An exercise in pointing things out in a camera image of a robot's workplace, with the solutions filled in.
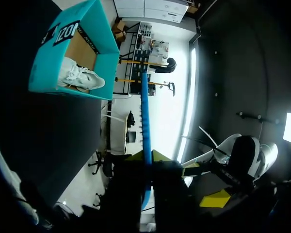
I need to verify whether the teal shoebox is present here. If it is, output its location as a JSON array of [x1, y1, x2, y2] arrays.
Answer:
[[28, 0, 121, 101]]

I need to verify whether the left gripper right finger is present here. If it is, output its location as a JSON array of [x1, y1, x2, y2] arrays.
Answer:
[[151, 149, 194, 233]]

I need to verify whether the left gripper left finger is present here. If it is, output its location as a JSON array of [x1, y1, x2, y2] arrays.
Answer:
[[106, 150, 146, 233]]

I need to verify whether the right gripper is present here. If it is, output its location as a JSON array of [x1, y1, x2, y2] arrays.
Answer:
[[181, 160, 256, 209]]

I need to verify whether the white shoe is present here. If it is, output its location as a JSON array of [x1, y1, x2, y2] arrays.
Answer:
[[57, 57, 106, 92]]

